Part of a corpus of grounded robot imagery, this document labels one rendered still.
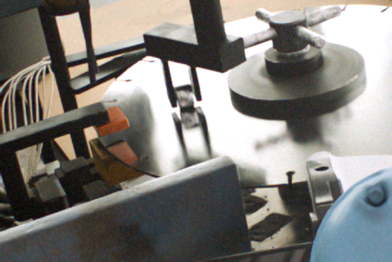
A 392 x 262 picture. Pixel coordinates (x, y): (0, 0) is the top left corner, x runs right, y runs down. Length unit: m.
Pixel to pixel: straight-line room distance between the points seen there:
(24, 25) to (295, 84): 0.72
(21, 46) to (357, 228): 1.14
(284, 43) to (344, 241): 0.46
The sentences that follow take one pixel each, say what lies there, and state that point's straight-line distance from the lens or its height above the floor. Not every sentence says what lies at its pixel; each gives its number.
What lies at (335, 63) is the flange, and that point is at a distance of 0.79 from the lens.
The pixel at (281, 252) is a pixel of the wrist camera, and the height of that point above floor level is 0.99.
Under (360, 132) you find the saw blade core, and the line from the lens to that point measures 0.70.
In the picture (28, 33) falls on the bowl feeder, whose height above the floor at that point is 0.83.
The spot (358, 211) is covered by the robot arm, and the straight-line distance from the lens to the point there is 0.32.
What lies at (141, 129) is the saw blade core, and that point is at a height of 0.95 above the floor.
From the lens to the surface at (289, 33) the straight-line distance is 0.77.
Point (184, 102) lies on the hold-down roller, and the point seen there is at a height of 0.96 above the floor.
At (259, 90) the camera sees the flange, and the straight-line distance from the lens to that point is 0.76.
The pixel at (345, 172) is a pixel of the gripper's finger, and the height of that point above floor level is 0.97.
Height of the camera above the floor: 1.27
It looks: 27 degrees down
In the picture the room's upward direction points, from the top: 11 degrees counter-clockwise
